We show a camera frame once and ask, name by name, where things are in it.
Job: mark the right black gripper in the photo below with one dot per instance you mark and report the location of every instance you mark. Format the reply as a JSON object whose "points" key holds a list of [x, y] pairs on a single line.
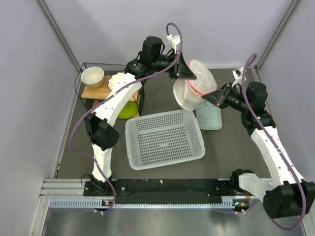
{"points": [[219, 97]]}

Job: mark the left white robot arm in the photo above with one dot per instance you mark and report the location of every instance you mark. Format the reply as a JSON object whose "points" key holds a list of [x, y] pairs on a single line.
{"points": [[99, 124]]}

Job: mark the lime green plate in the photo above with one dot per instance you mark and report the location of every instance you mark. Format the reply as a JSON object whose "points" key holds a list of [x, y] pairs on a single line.
{"points": [[128, 111]]}

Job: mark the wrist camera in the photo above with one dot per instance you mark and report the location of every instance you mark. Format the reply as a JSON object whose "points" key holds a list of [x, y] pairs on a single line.
{"points": [[173, 41], [238, 72]]}

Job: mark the light green divided tray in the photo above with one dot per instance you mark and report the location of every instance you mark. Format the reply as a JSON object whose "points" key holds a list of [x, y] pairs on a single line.
{"points": [[209, 117]]}

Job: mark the white scalloped bowl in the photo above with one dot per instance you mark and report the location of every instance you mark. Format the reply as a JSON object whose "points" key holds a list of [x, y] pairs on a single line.
{"points": [[114, 80]]}

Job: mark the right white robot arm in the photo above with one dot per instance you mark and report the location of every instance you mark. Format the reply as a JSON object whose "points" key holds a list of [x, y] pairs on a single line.
{"points": [[288, 194]]}

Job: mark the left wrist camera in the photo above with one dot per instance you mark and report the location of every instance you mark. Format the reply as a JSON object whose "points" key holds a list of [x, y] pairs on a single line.
{"points": [[173, 41]]}

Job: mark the cream ceramic bowl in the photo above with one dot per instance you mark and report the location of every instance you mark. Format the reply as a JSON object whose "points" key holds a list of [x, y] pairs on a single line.
{"points": [[93, 77]]}

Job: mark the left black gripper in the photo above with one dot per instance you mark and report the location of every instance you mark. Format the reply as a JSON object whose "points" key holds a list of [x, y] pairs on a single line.
{"points": [[180, 70]]}

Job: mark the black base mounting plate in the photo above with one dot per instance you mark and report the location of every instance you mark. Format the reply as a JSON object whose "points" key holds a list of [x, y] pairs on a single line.
{"points": [[172, 191]]}

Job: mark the white plastic perforated basket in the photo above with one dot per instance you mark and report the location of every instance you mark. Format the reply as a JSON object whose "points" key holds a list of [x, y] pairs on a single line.
{"points": [[163, 139]]}

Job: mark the black wire wooden shelf rack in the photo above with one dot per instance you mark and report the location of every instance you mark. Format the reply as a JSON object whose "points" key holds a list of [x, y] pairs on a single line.
{"points": [[90, 97]]}

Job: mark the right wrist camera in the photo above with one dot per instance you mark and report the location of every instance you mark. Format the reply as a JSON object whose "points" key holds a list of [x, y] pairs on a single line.
{"points": [[238, 72]]}

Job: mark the grey slotted cable duct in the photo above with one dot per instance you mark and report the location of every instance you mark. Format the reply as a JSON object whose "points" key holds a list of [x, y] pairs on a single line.
{"points": [[103, 204]]}

